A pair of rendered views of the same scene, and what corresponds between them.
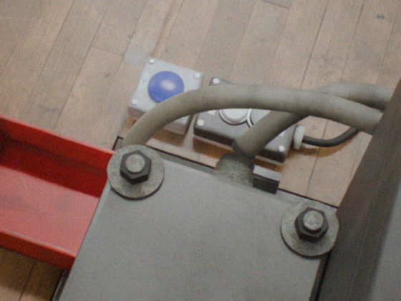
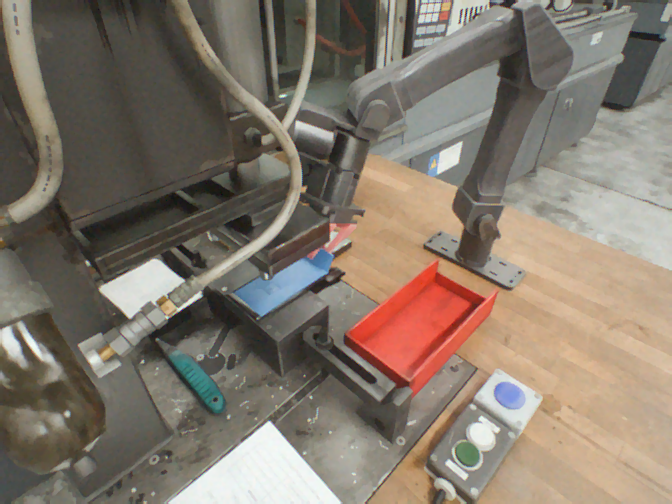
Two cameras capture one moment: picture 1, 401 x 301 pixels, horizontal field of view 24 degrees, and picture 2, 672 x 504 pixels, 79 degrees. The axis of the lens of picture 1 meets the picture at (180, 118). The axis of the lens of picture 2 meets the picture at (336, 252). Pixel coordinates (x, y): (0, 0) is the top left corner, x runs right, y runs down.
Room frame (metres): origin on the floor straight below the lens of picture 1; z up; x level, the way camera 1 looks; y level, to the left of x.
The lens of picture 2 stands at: (0.41, -0.37, 1.43)
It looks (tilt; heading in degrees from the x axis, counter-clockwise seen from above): 38 degrees down; 117
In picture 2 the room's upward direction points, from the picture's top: straight up
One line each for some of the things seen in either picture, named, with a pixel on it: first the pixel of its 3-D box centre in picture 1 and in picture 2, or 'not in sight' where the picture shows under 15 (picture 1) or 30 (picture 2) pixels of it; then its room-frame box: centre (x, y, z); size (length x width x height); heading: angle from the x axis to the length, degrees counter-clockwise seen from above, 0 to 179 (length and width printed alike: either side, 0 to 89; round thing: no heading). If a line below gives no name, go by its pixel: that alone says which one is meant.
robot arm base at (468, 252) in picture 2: not in sight; (475, 244); (0.37, 0.33, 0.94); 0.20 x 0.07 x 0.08; 163
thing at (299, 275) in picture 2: not in sight; (284, 274); (0.12, 0.02, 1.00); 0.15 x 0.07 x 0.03; 73
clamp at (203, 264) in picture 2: not in sight; (190, 263); (-0.08, 0.02, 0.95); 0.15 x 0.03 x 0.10; 163
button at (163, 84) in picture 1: (165, 89); (508, 397); (0.48, 0.02, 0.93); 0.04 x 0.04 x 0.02
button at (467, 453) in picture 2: (262, 120); (466, 456); (0.45, -0.09, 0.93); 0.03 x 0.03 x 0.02
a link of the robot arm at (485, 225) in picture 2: not in sight; (479, 218); (0.36, 0.32, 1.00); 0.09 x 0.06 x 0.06; 128
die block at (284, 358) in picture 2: not in sight; (264, 309); (0.10, -0.01, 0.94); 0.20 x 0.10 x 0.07; 163
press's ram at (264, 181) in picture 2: not in sight; (194, 166); (0.09, -0.08, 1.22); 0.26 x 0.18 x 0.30; 73
